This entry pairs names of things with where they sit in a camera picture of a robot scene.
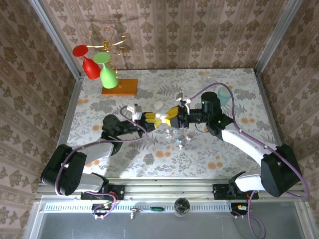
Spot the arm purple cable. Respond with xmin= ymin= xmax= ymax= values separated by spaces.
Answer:
xmin=188 ymin=82 xmax=311 ymax=239
xmin=54 ymin=106 xmax=149 ymax=220

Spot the gold wire glass rack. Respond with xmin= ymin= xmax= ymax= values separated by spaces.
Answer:
xmin=85 ymin=24 xmax=131 ymax=88

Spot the orange wooden rack base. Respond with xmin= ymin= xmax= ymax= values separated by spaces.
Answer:
xmin=101 ymin=78 xmax=139 ymax=97

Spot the clear glass cup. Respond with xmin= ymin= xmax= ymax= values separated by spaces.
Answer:
xmin=200 ymin=72 xmax=217 ymax=85

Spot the grey metal panel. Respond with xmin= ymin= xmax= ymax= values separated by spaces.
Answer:
xmin=24 ymin=200 xmax=317 ymax=239

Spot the red plastic wine glass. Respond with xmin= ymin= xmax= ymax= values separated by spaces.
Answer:
xmin=72 ymin=44 xmax=102 ymax=80

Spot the green plastic wine glass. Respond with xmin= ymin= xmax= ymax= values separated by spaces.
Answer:
xmin=93 ymin=51 xmax=119 ymax=89

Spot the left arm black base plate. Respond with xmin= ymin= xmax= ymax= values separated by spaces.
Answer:
xmin=80 ymin=184 xmax=125 ymax=201

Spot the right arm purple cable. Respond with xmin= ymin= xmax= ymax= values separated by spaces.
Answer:
xmin=188 ymin=82 xmax=311 ymax=239

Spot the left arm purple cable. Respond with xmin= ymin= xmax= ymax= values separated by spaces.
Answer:
xmin=54 ymin=106 xmax=149 ymax=220

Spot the black power connector block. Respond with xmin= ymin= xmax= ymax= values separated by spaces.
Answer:
xmin=230 ymin=203 xmax=250 ymax=217
xmin=91 ymin=203 xmax=113 ymax=218

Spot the thin black cable loop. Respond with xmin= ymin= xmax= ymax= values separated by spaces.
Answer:
xmin=194 ymin=121 xmax=208 ymax=134

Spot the aluminium frame post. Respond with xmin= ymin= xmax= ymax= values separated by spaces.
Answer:
xmin=253 ymin=0 xmax=305 ymax=74
xmin=28 ymin=0 xmax=85 ymax=79

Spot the green handled ratchet screwdriver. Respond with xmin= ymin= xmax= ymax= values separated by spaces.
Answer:
xmin=129 ymin=206 xmax=164 ymax=220

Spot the teal translucent plastic cup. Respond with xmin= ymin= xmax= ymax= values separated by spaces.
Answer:
xmin=217 ymin=86 xmax=233 ymax=107

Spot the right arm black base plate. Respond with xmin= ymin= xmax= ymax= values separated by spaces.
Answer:
xmin=213 ymin=183 xmax=259 ymax=200

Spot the aluminium table side rail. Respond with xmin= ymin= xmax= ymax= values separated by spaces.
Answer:
xmin=253 ymin=69 xmax=295 ymax=181
xmin=46 ymin=72 xmax=85 ymax=181

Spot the slotted grey cable duct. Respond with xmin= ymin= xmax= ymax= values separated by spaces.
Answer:
xmin=43 ymin=201 xmax=297 ymax=214

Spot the aluminium table long rail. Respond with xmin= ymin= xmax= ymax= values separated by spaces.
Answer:
xmin=34 ymin=177 xmax=309 ymax=201

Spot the black round camera dome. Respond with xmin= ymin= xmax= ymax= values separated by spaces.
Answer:
xmin=173 ymin=197 xmax=191 ymax=217

